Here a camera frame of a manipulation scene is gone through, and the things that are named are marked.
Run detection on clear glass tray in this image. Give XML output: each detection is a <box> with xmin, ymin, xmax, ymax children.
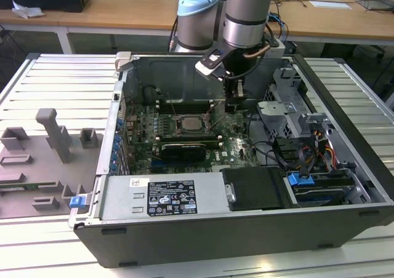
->
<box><xmin>356</xmin><ymin>0</ymin><xmax>394</xmax><ymax>13</ymax></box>

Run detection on silver power supply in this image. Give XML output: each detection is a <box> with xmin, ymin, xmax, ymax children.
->
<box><xmin>100</xmin><ymin>172</ymin><xmax>231</xmax><ymax>220</ymax></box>

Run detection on wooden desk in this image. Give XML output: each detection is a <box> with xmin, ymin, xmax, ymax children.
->
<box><xmin>0</xmin><ymin>0</ymin><xmax>394</xmax><ymax>45</ymax></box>

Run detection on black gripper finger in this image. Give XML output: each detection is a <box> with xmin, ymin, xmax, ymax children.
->
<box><xmin>224</xmin><ymin>77</ymin><xmax>247</xmax><ymax>113</ymax></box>

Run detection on black open PC case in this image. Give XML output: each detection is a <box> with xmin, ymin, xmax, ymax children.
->
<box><xmin>68</xmin><ymin>52</ymin><xmax>394</xmax><ymax>268</ymax></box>

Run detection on CPU socket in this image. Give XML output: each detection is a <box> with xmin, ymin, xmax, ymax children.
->
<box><xmin>174</xmin><ymin>113</ymin><xmax>215</xmax><ymax>137</ymax></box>

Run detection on black cable loop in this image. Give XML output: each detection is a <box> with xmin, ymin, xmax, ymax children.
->
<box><xmin>245</xmin><ymin>108</ymin><xmax>279</xmax><ymax>169</ymax></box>

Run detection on black round component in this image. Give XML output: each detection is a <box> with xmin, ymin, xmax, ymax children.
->
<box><xmin>143</xmin><ymin>86</ymin><xmax>158</xmax><ymax>102</ymax></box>

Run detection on black graphics card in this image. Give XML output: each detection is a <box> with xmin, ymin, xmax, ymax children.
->
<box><xmin>159</xmin><ymin>142</ymin><xmax>206</xmax><ymax>162</ymax></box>

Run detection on blue card retainer clips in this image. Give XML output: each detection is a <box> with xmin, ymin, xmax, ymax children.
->
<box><xmin>111</xmin><ymin>117</ymin><xmax>124</xmax><ymax>173</ymax></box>

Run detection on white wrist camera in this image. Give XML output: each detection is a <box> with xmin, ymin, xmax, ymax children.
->
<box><xmin>194</xmin><ymin>47</ymin><xmax>230</xmax><ymax>77</ymax></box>

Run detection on coloured wire bundle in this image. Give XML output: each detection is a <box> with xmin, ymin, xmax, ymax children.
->
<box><xmin>303</xmin><ymin>130</ymin><xmax>337</xmax><ymax>172</ymax></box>

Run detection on hard disk in blue carrier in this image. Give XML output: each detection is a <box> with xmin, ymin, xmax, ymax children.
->
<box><xmin>287</xmin><ymin>172</ymin><xmax>355</xmax><ymax>207</ymax></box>

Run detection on grey parts rack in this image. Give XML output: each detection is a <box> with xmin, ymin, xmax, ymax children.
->
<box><xmin>0</xmin><ymin>108</ymin><xmax>104</xmax><ymax>220</ymax></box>

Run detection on blue case latch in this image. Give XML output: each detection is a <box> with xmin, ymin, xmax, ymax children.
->
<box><xmin>70</xmin><ymin>196</ymin><xmax>86</xmax><ymax>210</ymax></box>

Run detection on silver CPU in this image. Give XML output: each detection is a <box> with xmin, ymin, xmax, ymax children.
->
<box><xmin>180</xmin><ymin>117</ymin><xmax>201</xmax><ymax>131</ymax></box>

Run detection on grey case release handle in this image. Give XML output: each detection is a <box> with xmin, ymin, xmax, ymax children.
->
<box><xmin>114</xmin><ymin>52</ymin><xmax>140</xmax><ymax>73</ymax></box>

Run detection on green RAM stick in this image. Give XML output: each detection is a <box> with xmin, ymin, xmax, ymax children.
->
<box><xmin>0</xmin><ymin>182</ymin><xmax>58</xmax><ymax>191</ymax></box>

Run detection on black RAM slot row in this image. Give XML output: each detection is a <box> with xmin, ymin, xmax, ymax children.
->
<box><xmin>157</xmin><ymin>98</ymin><xmax>215</xmax><ymax>114</ymax></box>
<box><xmin>155</xmin><ymin>132</ymin><xmax>225</xmax><ymax>144</ymax></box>

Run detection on grey metal drive cage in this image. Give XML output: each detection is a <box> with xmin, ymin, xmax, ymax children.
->
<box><xmin>257</xmin><ymin>67</ymin><xmax>336</xmax><ymax>143</ymax></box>

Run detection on green motherboard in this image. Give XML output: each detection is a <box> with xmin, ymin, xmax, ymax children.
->
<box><xmin>123</xmin><ymin>101</ymin><xmax>256</xmax><ymax>176</ymax></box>

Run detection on crumpled white paper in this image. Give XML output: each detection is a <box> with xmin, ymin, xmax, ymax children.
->
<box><xmin>11</xmin><ymin>0</ymin><xmax>46</xmax><ymax>19</ymax></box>

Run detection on white paper sheet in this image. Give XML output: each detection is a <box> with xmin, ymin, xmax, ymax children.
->
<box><xmin>309</xmin><ymin>0</ymin><xmax>353</xmax><ymax>10</ymax></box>

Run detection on black plastic shroud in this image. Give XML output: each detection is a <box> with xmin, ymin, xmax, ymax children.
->
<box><xmin>222</xmin><ymin>167</ymin><xmax>292</xmax><ymax>212</ymax></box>

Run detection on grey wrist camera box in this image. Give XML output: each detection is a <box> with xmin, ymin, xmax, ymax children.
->
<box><xmin>264</xmin><ymin>39</ymin><xmax>286</xmax><ymax>59</ymax></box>

